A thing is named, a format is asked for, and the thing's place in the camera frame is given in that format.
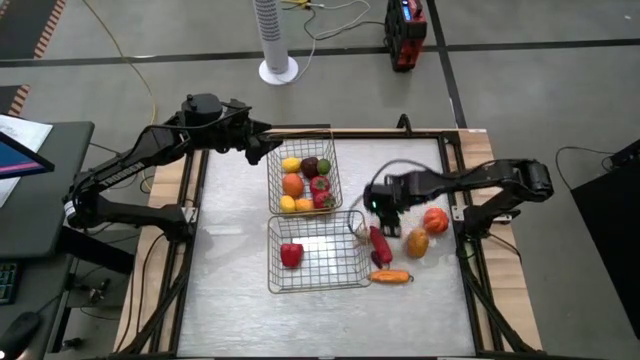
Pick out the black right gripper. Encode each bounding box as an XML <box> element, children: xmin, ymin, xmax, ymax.
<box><xmin>378</xmin><ymin>209</ymin><xmax>405</xmax><ymax>239</ymax></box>

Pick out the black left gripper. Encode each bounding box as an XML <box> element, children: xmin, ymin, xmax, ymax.
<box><xmin>219</xmin><ymin>102</ymin><xmax>285</xmax><ymax>166</ymax></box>

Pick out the red chili pepper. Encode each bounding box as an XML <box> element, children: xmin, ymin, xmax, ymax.
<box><xmin>368</xmin><ymin>225</ymin><xmax>394</xmax><ymax>265</ymax></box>

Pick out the orange ribbed tomato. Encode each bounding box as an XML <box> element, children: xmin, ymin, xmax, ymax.
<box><xmin>422</xmin><ymin>207</ymin><xmax>451</xmax><ymax>235</ymax></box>

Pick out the orange carrot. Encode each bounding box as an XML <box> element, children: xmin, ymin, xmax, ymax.
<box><xmin>368</xmin><ymin>269</ymin><xmax>415</xmax><ymax>285</ymax></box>

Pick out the orange fruit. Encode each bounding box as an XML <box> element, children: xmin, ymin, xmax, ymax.
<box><xmin>281</xmin><ymin>172</ymin><xmax>306</xmax><ymax>199</ymax></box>

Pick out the dark purple plum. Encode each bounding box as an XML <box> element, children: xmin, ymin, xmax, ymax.
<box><xmin>300</xmin><ymin>156</ymin><xmax>321</xmax><ymax>180</ymax></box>

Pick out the red strawberry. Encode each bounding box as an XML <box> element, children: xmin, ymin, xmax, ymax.
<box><xmin>309</xmin><ymin>174</ymin><xmax>332</xmax><ymax>196</ymax></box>

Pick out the red apple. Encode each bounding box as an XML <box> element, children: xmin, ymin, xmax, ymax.
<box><xmin>313</xmin><ymin>191</ymin><xmax>337</xmax><ymax>211</ymax></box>

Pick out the gold wire basket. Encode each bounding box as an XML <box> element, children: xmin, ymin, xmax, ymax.
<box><xmin>266</xmin><ymin>209</ymin><xmax>374</xmax><ymax>295</ymax></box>
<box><xmin>266</xmin><ymin>130</ymin><xmax>344</xmax><ymax>217</ymax></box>

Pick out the red bell pepper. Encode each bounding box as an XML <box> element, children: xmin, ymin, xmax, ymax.
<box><xmin>279</xmin><ymin>242</ymin><xmax>305</xmax><ymax>269</ymax></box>

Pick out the white tower fan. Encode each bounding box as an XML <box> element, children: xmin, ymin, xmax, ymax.
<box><xmin>252</xmin><ymin>0</ymin><xmax>300</xmax><ymax>86</ymax></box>

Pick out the red black power station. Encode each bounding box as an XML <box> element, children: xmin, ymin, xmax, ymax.
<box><xmin>383</xmin><ymin>0</ymin><xmax>429</xmax><ymax>73</ymax></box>

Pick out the large black box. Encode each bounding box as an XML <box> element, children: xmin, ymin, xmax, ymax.
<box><xmin>569</xmin><ymin>139</ymin><xmax>640</xmax><ymax>341</ymax></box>

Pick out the black desk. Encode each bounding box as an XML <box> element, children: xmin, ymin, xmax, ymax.
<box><xmin>0</xmin><ymin>121</ymin><xmax>96</xmax><ymax>259</ymax></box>

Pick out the white paper sheet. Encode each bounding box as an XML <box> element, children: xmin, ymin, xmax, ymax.
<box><xmin>0</xmin><ymin>113</ymin><xmax>54</xmax><ymax>154</ymax></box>

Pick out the computer monitor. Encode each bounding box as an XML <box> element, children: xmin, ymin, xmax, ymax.
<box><xmin>0</xmin><ymin>130</ymin><xmax>56</xmax><ymax>181</ymax></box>

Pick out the black orange striped mat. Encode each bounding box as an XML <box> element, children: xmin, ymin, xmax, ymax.
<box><xmin>0</xmin><ymin>83</ymin><xmax>31</xmax><ymax>117</ymax></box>
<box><xmin>0</xmin><ymin>0</ymin><xmax>68</xmax><ymax>61</ymax></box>

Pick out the black keyboard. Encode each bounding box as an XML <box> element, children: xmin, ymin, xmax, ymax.
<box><xmin>0</xmin><ymin>262</ymin><xmax>21</xmax><ymax>306</ymax></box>

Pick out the black computer mouse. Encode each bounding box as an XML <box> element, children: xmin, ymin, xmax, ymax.
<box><xmin>0</xmin><ymin>310</ymin><xmax>44</xmax><ymax>359</ymax></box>

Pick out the white floor cable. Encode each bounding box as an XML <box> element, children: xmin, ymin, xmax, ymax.
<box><xmin>279</xmin><ymin>0</ymin><xmax>374</xmax><ymax>84</ymax></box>

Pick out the black table frame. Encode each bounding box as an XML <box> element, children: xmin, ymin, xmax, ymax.
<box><xmin>117</xmin><ymin>124</ymin><xmax>539</xmax><ymax>360</ymax></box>

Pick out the yellow floor cable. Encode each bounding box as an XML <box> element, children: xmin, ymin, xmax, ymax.
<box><xmin>81</xmin><ymin>0</ymin><xmax>158</xmax><ymax>151</ymax></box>

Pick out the thin black cable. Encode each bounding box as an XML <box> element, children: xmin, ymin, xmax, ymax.
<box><xmin>554</xmin><ymin>145</ymin><xmax>616</xmax><ymax>179</ymax></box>

